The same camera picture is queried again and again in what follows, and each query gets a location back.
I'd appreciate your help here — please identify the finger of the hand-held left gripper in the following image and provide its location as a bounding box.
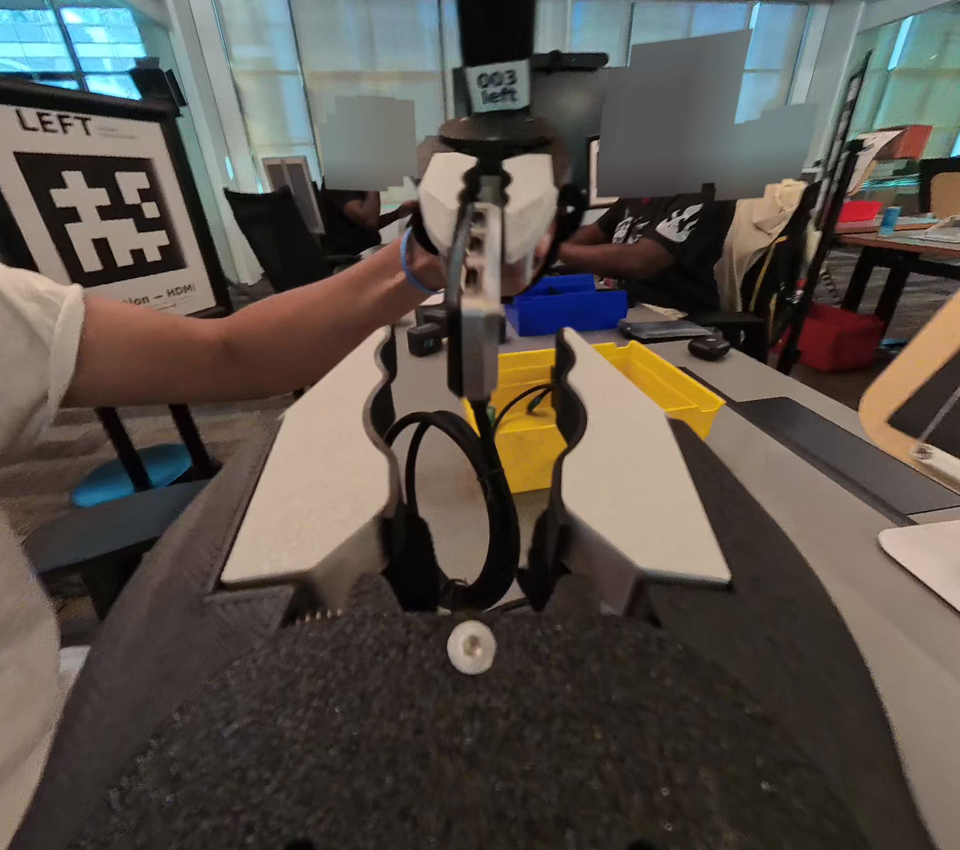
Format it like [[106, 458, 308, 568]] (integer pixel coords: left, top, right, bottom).
[[497, 152, 561, 267], [416, 152, 481, 263]]

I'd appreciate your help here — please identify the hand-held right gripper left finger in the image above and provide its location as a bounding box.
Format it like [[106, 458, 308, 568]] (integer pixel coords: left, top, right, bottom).
[[219, 325, 442, 617]]

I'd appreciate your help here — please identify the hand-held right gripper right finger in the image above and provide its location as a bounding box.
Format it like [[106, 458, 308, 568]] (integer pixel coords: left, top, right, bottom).
[[516, 327, 734, 617]]

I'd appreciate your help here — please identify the yellow plastic bin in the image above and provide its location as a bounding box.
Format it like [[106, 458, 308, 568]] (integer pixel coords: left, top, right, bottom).
[[461, 340, 727, 494]]

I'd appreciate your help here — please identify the blue plastic bin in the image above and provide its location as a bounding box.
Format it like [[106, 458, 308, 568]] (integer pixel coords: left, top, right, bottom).
[[504, 272, 629, 338]]

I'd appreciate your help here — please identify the grey HDMI switch box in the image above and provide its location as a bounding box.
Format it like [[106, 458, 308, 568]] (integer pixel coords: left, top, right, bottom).
[[446, 178, 507, 401]]

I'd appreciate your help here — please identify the thin black switch cable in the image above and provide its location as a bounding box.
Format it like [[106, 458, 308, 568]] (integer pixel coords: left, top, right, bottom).
[[382, 400, 524, 612]]

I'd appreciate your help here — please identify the person's left forearm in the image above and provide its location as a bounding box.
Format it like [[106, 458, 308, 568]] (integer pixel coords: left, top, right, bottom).
[[63, 231, 421, 408]]

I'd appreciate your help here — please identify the black desk mat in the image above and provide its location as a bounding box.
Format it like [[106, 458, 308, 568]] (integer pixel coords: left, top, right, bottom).
[[723, 396, 960, 517]]

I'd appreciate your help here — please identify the wooden desk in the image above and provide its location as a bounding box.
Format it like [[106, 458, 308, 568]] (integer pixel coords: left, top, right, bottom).
[[832, 220, 960, 311]]

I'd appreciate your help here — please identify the person's left hand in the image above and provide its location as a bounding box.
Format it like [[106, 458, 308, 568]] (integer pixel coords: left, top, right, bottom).
[[405, 224, 561, 302]]

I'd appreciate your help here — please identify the blue wristband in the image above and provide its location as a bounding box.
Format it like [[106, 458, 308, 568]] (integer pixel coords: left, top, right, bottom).
[[399, 226, 445, 297]]

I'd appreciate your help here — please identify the black flat case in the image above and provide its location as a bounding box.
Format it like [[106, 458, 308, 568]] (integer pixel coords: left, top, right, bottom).
[[618, 319, 714, 342]]

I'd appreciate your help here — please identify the black office chair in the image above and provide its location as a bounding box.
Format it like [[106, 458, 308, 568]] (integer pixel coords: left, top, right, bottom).
[[223, 186, 331, 296]]

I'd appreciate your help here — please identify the blue round stool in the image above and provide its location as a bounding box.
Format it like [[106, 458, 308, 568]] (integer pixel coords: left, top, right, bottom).
[[71, 443, 195, 507]]

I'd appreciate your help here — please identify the beige jacket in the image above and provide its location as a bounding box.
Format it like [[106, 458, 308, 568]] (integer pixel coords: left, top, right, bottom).
[[716, 178, 813, 311]]

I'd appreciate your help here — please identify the red storage box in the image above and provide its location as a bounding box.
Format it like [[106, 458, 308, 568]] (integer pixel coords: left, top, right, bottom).
[[795, 302, 886, 372]]

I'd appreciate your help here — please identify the person's white shirt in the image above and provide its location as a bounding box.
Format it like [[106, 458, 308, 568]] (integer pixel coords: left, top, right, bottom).
[[0, 265, 87, 850]]

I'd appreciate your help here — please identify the black white marker sign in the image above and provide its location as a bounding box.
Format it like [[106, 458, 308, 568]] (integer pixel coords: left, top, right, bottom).
[[0, 77, 234, 318]]

